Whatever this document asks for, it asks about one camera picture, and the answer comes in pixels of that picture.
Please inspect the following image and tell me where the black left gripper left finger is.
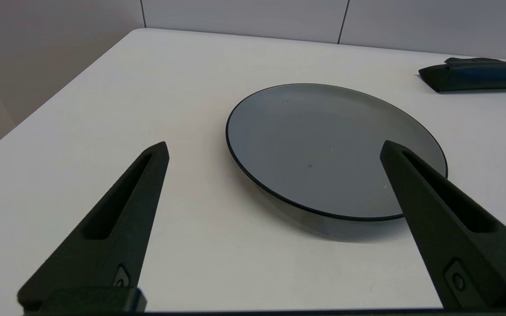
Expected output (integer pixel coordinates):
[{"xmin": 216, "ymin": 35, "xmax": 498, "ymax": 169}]
[{"xmin": 18, "ymin": 141, "xmax": 170, "ymax": 313}]

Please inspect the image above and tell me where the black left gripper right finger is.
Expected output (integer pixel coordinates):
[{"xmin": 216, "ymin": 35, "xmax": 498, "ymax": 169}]
[{"xmin": 380, "ymin": 140, "xmax": 506, "ymax": 309}]

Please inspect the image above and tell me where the black leather glasses case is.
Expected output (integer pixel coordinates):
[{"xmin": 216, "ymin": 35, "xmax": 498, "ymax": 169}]
[{"xmin": 418, "ymin": 57, "xmax": 506, "ymax": 93}]

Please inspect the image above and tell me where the grey round plate black rim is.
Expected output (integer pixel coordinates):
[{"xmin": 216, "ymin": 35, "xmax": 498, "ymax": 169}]
[{"xmin": 225, "ymin": 83, "xmax": 448, "ymax": 222}]

